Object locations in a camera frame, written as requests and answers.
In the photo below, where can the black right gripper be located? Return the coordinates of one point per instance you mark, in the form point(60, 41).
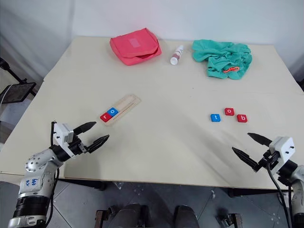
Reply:
point(269, 158)

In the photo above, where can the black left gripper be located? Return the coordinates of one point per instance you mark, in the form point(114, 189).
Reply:
point(77, 146)

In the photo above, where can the red letter tile b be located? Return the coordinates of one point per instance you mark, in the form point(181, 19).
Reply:
point(242, 118)

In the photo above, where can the red letter tile o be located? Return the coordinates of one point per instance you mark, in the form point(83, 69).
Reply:
point(229, 111)

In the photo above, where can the blue letter tile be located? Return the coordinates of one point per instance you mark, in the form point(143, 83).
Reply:
point(215, 117)
point(112, 111)

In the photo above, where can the wooden letter tray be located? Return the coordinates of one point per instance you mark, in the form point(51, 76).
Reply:
point(128, 102)

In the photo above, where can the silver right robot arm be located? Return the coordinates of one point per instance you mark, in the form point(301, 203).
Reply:
point(298, 175)

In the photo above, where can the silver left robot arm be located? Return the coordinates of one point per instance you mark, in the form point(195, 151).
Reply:
point(35, 164)

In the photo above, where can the black tablet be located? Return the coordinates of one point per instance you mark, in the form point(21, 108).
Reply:
point(19, 91)

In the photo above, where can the dark rounded shape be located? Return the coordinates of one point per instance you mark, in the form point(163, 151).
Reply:
point(185, 217)
point(133, 216)

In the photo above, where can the red fabric pouch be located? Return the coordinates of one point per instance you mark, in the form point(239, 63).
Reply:
point(133, 47)

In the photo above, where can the black tablet stand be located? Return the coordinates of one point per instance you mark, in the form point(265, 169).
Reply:
point(12, 71)

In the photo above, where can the crumpled green cloth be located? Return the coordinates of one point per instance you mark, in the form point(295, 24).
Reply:
point(213, 50)

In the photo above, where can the small white bottle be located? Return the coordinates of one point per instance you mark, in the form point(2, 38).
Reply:
point(176, 55)

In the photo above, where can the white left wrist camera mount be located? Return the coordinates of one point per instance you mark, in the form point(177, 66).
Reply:
point(62, 131)

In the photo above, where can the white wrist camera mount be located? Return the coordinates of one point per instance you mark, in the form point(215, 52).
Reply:
point(283, 147)
point(62, 131)

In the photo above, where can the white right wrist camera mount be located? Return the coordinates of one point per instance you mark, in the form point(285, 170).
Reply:
point(283, 147)

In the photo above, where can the rusty metal bracket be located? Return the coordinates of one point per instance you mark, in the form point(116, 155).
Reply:
point(234, 221)
point(99, 218)

